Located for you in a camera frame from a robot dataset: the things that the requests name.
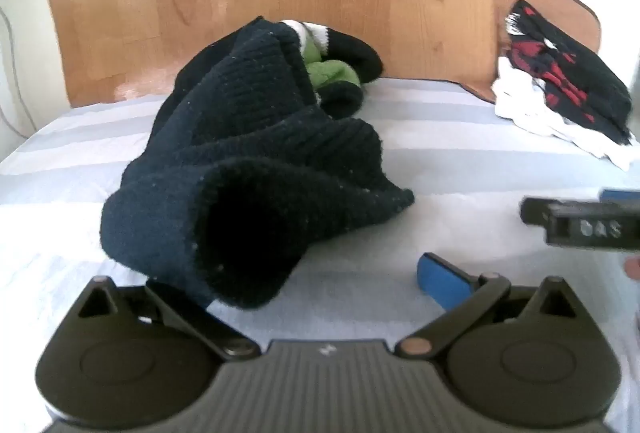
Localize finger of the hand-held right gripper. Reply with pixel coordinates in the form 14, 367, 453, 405
599, 188, 640, 204
520, 196, 640, 255

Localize white garment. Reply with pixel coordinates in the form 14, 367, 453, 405
491, 56, 640, 173

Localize thin grey cable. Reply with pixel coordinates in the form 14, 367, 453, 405
0, 6, 31, 139

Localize black red patterned garment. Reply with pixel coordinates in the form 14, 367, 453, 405
502, 0, 635, 146

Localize light blue striped bedsheet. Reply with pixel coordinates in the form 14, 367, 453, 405
0, 76, 640, 433

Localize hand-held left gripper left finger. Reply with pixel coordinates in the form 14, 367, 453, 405
75, 275, 262, 360

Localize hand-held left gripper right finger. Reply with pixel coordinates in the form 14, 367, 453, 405
395, 253, 583, 361

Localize green black white sock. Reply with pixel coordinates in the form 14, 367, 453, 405
279, 19, 384, 120

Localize navy knitted garment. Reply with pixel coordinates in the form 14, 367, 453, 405
100, 16, 416, 311

